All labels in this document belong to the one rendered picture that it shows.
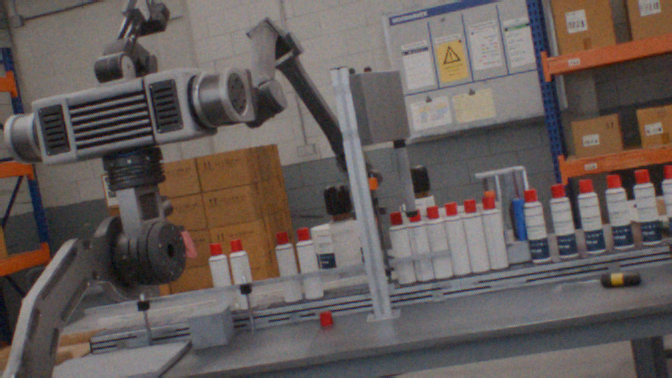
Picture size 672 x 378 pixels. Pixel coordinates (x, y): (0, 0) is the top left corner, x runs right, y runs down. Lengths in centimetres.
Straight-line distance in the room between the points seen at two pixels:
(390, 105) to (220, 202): 367
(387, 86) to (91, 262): 90
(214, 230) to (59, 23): 312
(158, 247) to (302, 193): 530
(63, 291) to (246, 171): 402
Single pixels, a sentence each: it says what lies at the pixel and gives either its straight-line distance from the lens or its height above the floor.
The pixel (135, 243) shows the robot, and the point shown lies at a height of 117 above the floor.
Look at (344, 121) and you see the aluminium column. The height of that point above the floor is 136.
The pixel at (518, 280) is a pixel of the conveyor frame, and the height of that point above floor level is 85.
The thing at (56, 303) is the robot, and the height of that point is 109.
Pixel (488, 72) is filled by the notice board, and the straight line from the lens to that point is 665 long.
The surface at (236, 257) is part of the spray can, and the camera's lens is 245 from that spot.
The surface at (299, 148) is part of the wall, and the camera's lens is 711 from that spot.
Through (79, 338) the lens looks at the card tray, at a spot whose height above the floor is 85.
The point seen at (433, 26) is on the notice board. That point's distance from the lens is 674.
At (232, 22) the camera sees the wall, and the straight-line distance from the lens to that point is 741.
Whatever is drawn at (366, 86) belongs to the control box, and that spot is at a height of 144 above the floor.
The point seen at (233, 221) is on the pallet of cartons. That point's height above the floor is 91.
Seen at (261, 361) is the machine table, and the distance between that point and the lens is 206.
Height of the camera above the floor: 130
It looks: 3 degrees down
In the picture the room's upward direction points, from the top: 10 degrees counter-clockwise
